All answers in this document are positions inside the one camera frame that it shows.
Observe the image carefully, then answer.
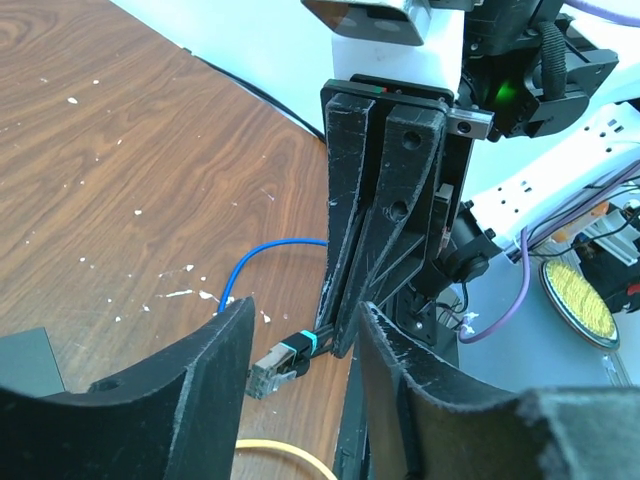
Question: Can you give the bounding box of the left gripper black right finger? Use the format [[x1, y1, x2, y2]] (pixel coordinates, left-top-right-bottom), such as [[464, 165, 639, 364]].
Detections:
[[358, 302, 639, 479]]

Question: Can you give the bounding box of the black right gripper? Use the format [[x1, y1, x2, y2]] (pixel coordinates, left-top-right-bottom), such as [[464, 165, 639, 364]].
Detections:
[[316, 75, 473, 358]]

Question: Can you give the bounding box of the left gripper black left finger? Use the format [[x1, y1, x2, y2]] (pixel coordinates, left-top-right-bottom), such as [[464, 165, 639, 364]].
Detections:
[[1, 297, 255, 479]]

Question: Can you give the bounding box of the yellow ethernet cable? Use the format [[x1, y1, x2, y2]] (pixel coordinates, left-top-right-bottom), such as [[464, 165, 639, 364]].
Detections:
[[234, 439, 337, 480]]

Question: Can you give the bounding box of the blue ethernet cable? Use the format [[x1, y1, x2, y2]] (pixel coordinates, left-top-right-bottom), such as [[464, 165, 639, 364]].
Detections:
[[217, 238, 329, 314]]

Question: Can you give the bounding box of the black braided cable two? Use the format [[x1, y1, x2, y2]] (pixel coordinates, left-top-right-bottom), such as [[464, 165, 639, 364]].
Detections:
[[244, 327, 336, 400]]

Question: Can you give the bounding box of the black network switch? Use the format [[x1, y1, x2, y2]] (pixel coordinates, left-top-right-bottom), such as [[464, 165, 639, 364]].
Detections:
[[0, 327, 65, 397]]

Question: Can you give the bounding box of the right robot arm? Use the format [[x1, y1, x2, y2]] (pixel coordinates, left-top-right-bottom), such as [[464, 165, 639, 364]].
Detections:
[[306, 1, 618, 357]]

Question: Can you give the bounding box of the yellow round disc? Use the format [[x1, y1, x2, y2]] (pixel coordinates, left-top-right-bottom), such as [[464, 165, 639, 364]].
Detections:
[[539, 260, 620, 351]]

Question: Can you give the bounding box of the white power strip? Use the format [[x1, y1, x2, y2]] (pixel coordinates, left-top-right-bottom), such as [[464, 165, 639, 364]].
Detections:
[[463, 103, 639, 250]]

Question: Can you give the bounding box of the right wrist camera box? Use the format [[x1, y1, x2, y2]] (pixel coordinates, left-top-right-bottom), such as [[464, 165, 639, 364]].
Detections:
[[302, 0, 432, 46]]

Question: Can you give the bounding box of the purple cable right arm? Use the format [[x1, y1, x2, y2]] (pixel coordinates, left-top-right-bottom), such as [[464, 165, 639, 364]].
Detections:
[[458, 0, 640, 345]]

